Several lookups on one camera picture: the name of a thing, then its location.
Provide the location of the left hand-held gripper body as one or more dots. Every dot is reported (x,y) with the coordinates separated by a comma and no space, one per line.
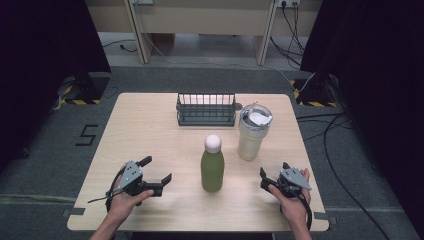
(132,178)

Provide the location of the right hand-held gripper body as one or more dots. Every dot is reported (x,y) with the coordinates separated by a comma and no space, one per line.
(290,180)

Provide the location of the cream tumbler with clear lid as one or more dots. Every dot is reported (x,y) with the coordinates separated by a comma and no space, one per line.
(251,140)

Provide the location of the green bottle with white cap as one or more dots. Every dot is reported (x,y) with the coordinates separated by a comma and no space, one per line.
(212,170)

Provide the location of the person's left hand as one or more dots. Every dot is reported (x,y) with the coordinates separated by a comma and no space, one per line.
(123,205)

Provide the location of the person's right hand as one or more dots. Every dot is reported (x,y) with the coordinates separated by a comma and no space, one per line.
(295,208)

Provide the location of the grey tape strip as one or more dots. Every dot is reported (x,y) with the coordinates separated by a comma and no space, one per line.
(328,218)
(75,211)

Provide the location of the small dark round disc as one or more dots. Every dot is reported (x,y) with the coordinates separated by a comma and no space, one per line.
(238,106)

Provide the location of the black stand base striped tape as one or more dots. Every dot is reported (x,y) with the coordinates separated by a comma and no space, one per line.
(88,90)
(315,93)

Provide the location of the black curtain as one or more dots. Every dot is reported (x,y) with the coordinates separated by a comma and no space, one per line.
(40,66)
(376,83)

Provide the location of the beige wooden desk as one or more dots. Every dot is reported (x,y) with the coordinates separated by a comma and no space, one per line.
(203,20)

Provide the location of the white wall socket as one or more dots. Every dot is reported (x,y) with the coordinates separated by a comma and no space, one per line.
(288,2)

